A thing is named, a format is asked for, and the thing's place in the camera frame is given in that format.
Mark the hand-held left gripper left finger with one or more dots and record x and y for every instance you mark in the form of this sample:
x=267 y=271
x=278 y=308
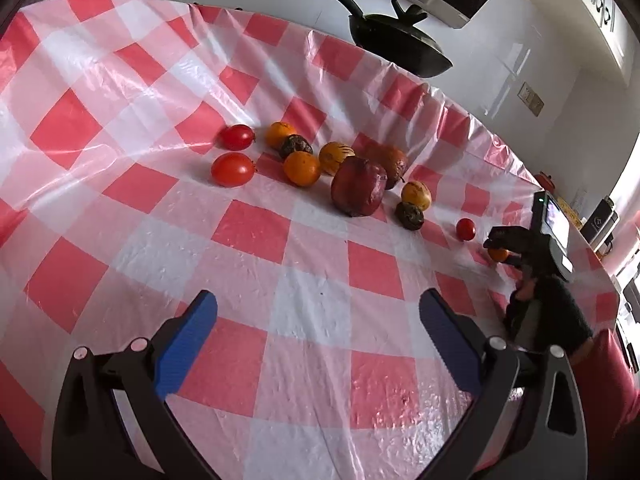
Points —
x=187 y=342

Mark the yellow striped passion fruit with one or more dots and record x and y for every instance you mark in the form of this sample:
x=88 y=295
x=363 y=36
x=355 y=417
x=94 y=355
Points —
x=334 y=156
x=416 y=195

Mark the small orange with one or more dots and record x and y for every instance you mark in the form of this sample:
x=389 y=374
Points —
x=498 y=255

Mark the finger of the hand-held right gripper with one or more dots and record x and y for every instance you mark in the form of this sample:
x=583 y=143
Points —
x=505 y=237
x=515 y=260

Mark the wall socket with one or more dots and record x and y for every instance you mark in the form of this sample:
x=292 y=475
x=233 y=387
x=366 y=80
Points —
x=531 y=99

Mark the dark red pomegranate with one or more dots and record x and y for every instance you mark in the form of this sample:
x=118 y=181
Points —
x=392 y=160
x=359 y=186

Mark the black frying pan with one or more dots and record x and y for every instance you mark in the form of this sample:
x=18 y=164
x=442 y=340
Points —
x=400 y=40

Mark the dark wrinkled passion fruit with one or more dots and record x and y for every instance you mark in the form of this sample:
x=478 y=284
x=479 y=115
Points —
x=296 y=147
x=410 y=216

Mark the person's right forearm black sleeve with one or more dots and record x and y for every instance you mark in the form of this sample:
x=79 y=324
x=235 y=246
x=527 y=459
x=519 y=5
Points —
x=555 y=310

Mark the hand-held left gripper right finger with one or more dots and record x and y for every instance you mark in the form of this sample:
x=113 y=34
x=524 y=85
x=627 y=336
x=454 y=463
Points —
x=447 y=340

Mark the red cloth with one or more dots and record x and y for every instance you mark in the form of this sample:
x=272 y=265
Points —
x=600 y=380

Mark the black kitchen appliance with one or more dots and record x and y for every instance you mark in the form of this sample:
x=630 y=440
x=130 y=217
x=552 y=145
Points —
x=600 y=222

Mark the red white checkered tablecloth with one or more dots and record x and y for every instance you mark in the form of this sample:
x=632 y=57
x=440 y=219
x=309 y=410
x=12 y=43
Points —
x=150 y=85

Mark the white wall cabinet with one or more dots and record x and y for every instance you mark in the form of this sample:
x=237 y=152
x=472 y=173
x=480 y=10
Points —
x=605 y=10

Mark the small red tomato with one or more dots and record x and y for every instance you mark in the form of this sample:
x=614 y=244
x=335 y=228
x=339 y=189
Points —
x=465 y=229

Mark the red pot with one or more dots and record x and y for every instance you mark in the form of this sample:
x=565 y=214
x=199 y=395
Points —
x=545 y=181

